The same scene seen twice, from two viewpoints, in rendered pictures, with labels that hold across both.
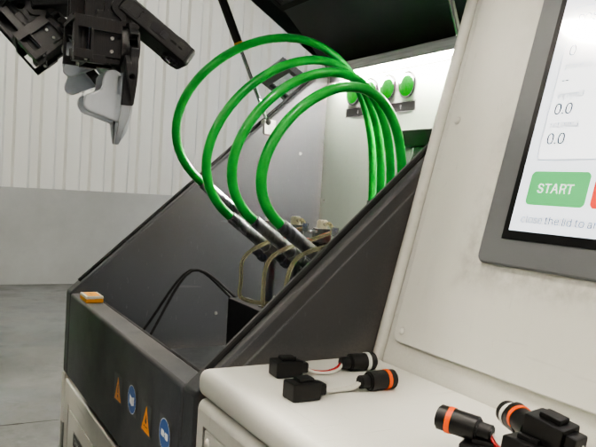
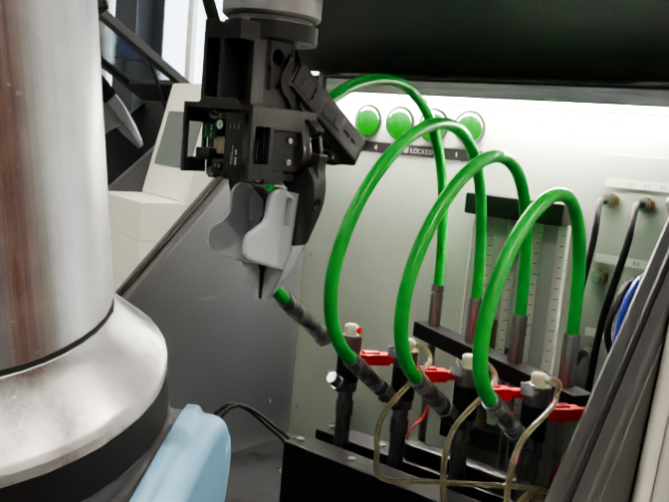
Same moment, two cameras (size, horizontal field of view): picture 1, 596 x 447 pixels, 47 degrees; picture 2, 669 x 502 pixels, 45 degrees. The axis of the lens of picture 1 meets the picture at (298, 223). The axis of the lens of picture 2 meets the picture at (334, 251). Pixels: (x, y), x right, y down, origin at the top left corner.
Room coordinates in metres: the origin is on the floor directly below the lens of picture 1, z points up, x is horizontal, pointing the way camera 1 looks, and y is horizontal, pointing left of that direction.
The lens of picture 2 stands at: (0.29, 0.45, 1.35)
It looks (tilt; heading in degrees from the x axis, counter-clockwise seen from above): 8 degrees down; 336
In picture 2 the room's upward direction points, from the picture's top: 5 degrees clockwise
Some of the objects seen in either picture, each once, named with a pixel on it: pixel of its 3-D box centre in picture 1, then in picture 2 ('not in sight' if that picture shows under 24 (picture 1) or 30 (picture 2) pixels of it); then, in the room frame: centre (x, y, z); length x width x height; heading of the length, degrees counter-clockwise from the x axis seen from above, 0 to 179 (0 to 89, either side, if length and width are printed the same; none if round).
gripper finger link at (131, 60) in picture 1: (126, 71); (295, 188); (0.87, 0.23, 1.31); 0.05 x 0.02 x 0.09; 30
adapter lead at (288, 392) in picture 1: (342, 383); not in sight; (0.65, -0.05, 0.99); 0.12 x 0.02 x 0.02; 120
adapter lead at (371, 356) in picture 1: (325, 363); not in sight; (0.72, -0.04, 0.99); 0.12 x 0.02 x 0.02; 116
